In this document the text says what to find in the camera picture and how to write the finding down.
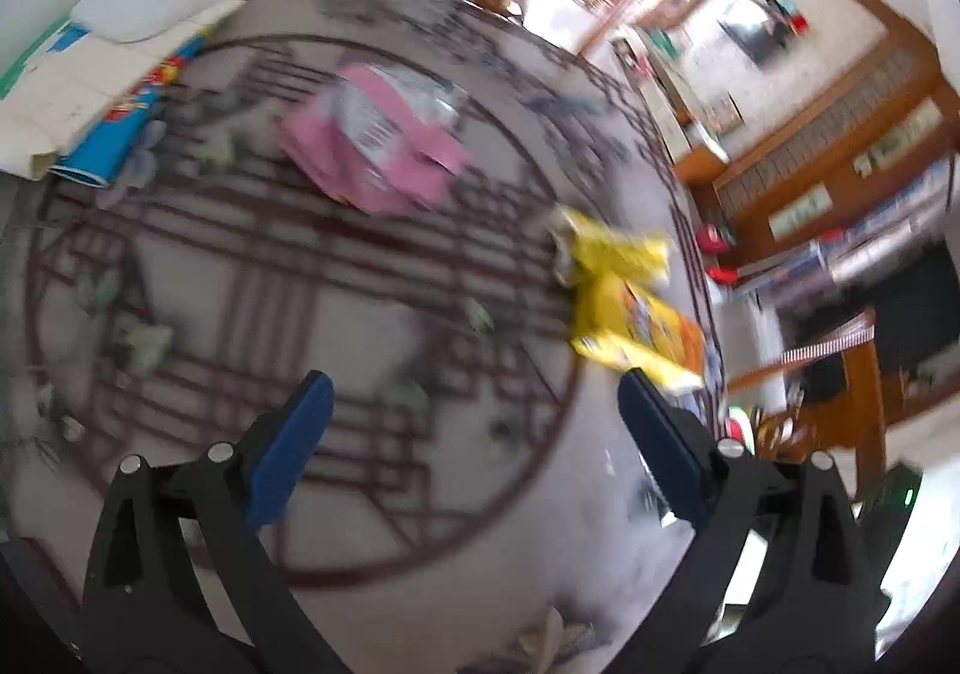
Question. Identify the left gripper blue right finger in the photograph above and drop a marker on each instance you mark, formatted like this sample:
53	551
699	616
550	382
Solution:
675	447

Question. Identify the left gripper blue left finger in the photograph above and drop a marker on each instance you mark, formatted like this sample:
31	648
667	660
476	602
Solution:
279	446

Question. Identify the red watermelon stool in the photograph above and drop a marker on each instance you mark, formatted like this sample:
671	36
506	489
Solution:
740	428

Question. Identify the wooden chair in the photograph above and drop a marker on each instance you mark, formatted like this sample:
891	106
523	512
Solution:
853	419

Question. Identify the orange yellow juice carton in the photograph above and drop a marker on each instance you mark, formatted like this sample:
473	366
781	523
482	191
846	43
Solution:
620	325

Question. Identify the yellow tissue pack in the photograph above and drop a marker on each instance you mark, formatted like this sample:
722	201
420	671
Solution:
586	248

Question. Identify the patterned table cloth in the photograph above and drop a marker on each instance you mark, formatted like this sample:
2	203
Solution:
476	485

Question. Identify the white tv console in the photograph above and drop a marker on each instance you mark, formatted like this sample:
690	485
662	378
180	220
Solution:
667	103

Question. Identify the pink plastic bag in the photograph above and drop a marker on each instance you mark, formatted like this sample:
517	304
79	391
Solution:
380	138

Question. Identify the wooden cabinet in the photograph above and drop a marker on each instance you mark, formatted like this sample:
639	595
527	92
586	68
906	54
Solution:
862	142

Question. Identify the blue chips tube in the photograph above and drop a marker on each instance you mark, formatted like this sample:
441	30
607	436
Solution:
98	159

